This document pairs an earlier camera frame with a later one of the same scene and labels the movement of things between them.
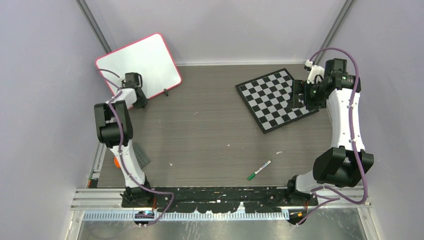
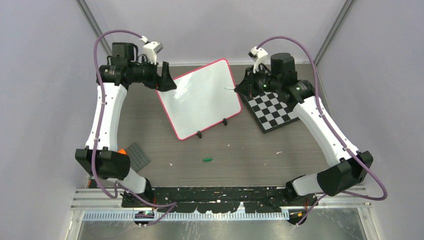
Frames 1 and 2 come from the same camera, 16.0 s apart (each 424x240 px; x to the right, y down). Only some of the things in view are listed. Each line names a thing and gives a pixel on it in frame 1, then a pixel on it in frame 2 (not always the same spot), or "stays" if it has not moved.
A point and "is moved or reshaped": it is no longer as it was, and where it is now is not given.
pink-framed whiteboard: x=150 y=57 is moved or reshaped
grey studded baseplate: x=142 y=157 stays
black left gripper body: x=142 y=102 -> x=146 y=73
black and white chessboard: x=269 y=98 stays
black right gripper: x=298 y=87 -> x=247 y=86
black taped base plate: x=217 y=199 stays
